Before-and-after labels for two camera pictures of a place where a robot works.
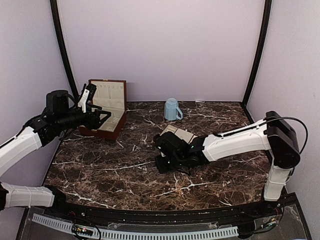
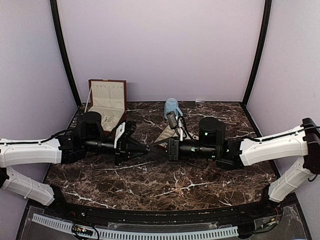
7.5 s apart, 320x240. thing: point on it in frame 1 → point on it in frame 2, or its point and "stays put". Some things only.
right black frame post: [266, 17] stays put
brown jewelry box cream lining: [110, 97] stays put
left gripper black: [95, 124] → [124, 148]
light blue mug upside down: [172, 111] stays put
